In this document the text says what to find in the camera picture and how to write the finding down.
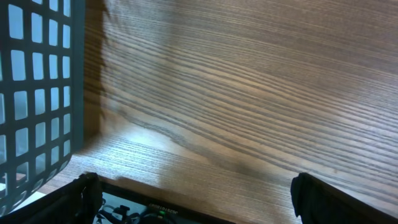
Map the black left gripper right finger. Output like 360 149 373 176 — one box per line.
290 172 397 224

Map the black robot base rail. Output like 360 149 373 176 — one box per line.
93 182 232 224

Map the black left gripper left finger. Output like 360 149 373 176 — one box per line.
1 172 103 224

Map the grey plastic mesh basket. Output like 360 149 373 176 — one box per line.
1 0 85 216

